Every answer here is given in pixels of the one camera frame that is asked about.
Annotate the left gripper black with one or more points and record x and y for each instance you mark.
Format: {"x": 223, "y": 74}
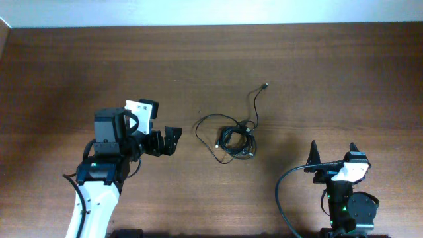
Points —
{"x": 158, "y": 149}

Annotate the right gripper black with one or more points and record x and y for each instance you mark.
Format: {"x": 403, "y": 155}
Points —
{"x": 326, "y": 172}

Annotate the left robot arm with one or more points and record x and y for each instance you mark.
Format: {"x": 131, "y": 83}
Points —
{"x": 99, "y": 178}

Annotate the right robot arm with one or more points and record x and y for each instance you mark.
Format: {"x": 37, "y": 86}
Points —
{"x": 351, "y": 213}

